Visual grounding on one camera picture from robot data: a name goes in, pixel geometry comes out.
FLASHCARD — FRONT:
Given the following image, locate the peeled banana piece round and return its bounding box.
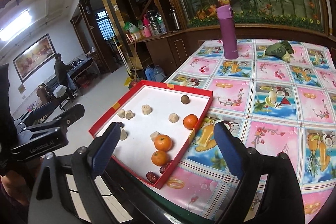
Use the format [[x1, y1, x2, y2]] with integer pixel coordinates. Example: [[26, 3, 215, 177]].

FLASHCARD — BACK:
[[117, 109, 125, 118]]

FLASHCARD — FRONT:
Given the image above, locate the peeled banana piece small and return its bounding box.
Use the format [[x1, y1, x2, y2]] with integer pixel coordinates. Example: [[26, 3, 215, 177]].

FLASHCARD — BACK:
[[124, 110, 134, 120]]

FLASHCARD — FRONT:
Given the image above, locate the orange tangerine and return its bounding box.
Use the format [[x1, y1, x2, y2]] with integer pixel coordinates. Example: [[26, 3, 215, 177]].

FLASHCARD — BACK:
[[151, 151, 169, 166], [154, 135, 173, 152], [183, 114, 198, 130]]

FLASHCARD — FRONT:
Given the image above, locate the red jujube date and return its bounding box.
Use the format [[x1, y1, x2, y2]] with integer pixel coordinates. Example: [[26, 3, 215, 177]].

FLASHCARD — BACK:
[[146, 172, 159, 184], [159, 160, 173, 174]]

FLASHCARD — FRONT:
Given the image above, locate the peeled banana piece front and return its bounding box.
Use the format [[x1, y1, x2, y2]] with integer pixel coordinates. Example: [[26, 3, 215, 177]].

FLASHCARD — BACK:
[[141, 105, 152, 115]]

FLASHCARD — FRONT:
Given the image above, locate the red box white inside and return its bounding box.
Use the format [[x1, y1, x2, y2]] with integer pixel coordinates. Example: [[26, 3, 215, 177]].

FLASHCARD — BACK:
[[89, 80, 213, 189]]

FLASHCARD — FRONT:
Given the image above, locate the brown longan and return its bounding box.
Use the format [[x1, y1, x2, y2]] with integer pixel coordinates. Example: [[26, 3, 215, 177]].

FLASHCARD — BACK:
[[181, 95, 190, 105]]

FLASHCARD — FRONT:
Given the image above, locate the peeled banana piece large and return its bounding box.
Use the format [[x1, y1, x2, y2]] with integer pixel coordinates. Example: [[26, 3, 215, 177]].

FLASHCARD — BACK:
[[150, 131, 161, 143]]

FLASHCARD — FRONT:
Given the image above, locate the person left hand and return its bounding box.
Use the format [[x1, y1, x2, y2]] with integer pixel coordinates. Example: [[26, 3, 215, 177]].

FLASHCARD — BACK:
[[1, 157, 43, 208]]

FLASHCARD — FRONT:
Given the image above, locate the white plastic bag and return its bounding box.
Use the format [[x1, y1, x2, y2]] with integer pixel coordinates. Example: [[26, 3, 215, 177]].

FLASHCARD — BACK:
[[52, 85, 67, 98]]

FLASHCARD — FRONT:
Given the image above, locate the colourful fruit print tablecloth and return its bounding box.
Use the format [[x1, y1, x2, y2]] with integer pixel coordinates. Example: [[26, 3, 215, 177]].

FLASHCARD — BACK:
[[152, 39, 335, 223]]

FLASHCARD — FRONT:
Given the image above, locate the person in dark clothes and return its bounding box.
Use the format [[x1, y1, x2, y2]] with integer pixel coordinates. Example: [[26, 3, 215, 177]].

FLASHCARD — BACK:
[[54, 53, 74, 102]]

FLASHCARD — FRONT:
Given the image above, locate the blue water jug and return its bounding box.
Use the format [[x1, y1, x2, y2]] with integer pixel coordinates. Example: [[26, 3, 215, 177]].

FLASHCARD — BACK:
[[145, 65, 166, 83]]

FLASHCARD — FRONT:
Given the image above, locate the purple thermos bottle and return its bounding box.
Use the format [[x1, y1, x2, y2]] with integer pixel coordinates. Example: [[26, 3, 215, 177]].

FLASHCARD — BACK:
[[217, 4, 238, 60]]

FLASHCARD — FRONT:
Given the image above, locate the wooden cabinet with bottles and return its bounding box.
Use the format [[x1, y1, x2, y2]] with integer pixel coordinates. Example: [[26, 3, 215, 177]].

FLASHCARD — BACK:
[[102, 0, 198, 75]]

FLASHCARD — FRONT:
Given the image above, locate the framed wall painting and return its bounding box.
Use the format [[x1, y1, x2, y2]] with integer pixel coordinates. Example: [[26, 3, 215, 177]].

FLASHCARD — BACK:
[[13, 34, 56, 83]]

